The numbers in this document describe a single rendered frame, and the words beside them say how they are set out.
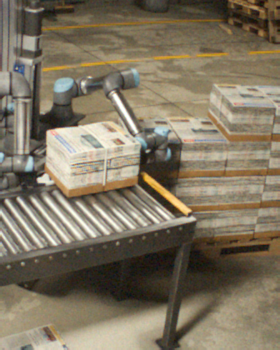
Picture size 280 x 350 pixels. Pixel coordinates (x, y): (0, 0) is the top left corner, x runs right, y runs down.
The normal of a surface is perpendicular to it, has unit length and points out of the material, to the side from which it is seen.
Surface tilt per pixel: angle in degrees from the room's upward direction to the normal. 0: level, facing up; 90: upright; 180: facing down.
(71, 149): 3
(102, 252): 90
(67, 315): 0
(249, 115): 90
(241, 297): 0
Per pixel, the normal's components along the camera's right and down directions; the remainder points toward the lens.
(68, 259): 0.51, 0.42
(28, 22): -0.41, 0.36
